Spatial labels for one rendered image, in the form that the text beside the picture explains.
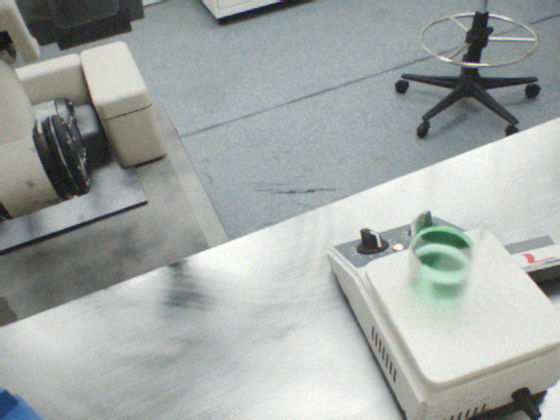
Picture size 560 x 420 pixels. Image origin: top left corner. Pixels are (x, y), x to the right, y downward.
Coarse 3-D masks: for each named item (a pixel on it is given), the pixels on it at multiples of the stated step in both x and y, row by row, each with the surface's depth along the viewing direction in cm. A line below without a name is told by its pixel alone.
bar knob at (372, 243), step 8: (360, 232) 51; (368, 232) 49; (376, 232) 49; (368, 240) 49; (376, 240) 48; (384, 240) 50; (360, 248) 50; (368, 248) 49; (376, 248) 49; (384, 248) 49
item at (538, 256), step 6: (558, 246) 53; (528, 252) 53; (534, 252) 52; (540, 252) 52; (546, 252) 51; (552, 252) 51; (558, 252) 51; (516, 258) 52; (522, 258) 51; (528, 258) 51; (534, 258) 50; (540, 258) 50; (546, 258) 49; (552, 258) 49; (522, 264) 49; (528, 264) 49
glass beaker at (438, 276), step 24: (432, 216) 40; (456, 216) 39; (480, 216) 37; (480, 240) 35; (408, 264) 40; (432, 264) 37; (456, 264) 36; (408, 288) 41; (432, 288) 39; (456, 288) 38
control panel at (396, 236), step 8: (408, 224) 54; (384, 232) 54; (392, 232) 53; (400, 232) 52; (360, 240) 53; (392, 240) 51; (400, 240) 50; (408, 240) 50; (336, 248) 52; (344, 248) 52; (352, 248) 51; (392, 248) 49; (400, 248) 48; (408, 248) 48; (344, 256) 50; (352, 256) 49; (360, 256) 49; (368, 256) 48; (376, 256) 48; (384, 256) 47; (352, 264) 47; (360, 264) 47
